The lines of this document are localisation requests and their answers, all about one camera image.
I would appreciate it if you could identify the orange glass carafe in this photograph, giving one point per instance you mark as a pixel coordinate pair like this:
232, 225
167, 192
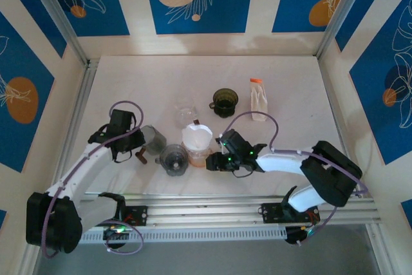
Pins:
198, 161

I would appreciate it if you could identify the white paper coffee filter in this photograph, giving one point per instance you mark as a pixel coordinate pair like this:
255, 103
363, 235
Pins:
194, 136

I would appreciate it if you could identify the dark green coffee dripper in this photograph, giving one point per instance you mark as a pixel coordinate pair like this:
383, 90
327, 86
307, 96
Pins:
225, 102

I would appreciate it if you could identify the filter bag orange strip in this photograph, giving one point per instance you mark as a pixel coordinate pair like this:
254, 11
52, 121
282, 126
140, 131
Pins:
258, 101

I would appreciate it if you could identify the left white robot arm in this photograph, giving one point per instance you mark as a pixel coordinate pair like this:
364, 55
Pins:
80, 172

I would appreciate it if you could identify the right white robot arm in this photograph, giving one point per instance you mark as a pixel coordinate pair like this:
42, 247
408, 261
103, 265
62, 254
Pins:
283, 162

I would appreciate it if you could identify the black controller box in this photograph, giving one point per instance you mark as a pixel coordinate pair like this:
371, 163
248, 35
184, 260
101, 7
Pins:
116, 234
296, 236

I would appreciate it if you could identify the aluminium front mounting rail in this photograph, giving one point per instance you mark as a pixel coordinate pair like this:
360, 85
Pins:
206, 210

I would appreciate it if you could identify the aluminium side rail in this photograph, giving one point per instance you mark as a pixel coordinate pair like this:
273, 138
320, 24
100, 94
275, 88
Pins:
77, 117

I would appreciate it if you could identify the aluminium frame post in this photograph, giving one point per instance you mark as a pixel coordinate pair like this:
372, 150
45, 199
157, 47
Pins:
341, 11
58, 14

